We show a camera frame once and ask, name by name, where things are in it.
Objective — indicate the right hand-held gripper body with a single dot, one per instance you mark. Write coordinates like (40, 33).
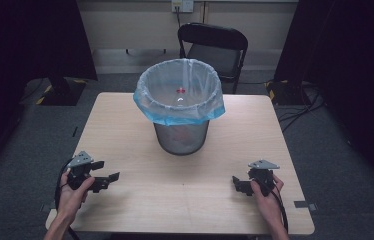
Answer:
(262, 175)

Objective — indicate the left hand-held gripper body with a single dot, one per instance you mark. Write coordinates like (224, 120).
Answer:
(79, 173)

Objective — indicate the grey metal mesh trash bin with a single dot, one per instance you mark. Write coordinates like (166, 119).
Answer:
(181, 138)

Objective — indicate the translucent blue bin liner bag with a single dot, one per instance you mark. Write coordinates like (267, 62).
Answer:
(161, 100)

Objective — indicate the red bottle cap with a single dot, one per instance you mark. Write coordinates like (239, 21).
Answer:
(180, 90)

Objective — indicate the person's right hand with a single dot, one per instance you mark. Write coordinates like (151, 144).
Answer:
(266, 203)

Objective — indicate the person's left hand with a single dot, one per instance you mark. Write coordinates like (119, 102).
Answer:
(71, 200)

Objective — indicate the grey tape strip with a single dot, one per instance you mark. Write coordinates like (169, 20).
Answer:
(305, 205)
(45, 207)

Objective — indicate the black stand base hazard tape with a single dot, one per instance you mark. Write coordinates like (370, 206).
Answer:
(62, 93)
(286, 93)

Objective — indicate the black folding chair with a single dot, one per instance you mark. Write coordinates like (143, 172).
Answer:
(216, 53)

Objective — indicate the black curtain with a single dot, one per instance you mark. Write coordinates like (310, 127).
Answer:
(15, 60)
(351, 66)

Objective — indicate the white wall socket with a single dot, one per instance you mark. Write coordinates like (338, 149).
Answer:
(182, 5)

